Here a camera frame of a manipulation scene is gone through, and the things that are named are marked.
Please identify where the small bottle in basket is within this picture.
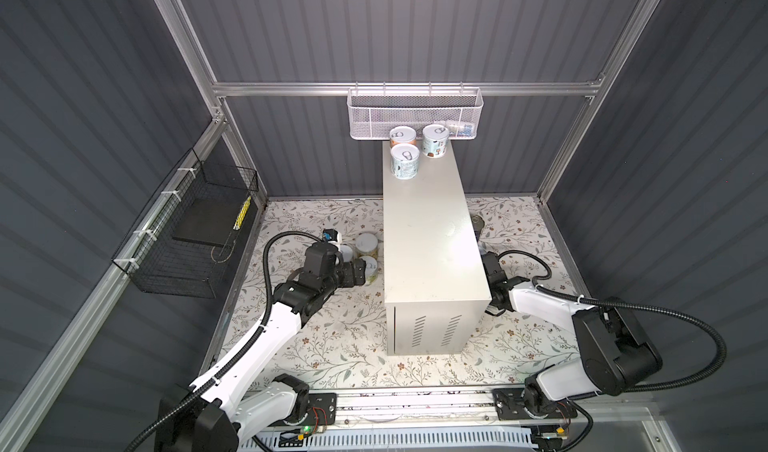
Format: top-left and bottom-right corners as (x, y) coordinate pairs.
(447, 121), (476, 139)

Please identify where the black pad in basket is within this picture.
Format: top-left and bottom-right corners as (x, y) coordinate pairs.
(171, 199), (243, 247)

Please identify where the black wire basket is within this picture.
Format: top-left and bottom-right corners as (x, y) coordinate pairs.
(113, 153), (260, 299)

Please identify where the floral table mat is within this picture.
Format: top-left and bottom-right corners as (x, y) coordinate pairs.
(213, 197), (577, 390)

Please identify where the light blue label can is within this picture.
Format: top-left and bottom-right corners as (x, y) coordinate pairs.
(390, 144), (420, 180)

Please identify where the teal label can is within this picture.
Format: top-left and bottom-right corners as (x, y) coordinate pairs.
(422, 124), (450, 158)

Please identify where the yellow label can left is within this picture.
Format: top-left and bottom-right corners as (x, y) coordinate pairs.
(339, 244), (355, 263)

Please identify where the orange label can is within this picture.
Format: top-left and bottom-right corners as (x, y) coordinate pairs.
(389, 126), (417, 148)

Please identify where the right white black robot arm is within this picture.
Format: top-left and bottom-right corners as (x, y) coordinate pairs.
(481, 250), (727, 419)

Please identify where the aluminium mounting rail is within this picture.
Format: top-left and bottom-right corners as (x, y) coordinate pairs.
(173, 385), (655, 435)

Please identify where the dark olive can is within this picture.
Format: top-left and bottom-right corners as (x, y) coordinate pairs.
(470, 214), (485, 242)

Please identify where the yellow label can back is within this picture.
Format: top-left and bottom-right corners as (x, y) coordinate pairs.
(354, 232), (379, 259)

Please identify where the yellow green label can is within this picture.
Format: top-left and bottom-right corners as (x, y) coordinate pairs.
(361, 256), (379, 285)

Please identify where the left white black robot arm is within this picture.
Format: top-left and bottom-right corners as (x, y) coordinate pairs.
(126, 229), (366, 451)

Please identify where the white wire mesh basket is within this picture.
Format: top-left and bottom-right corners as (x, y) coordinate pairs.
(346, 86), (484, 141)

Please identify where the white metal cabinet counter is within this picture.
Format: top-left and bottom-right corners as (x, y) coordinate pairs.
(382, 144), (491, 356)

